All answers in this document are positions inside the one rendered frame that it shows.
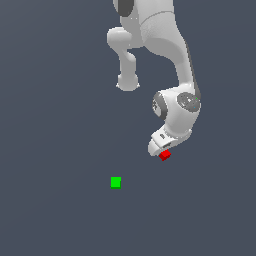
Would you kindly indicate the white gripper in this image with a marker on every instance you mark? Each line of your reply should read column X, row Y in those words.
column 161, row 140

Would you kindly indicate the red cube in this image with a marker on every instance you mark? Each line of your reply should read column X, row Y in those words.
column 164, row 155

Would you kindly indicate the green cube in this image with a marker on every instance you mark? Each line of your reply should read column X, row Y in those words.
column 115, row 182

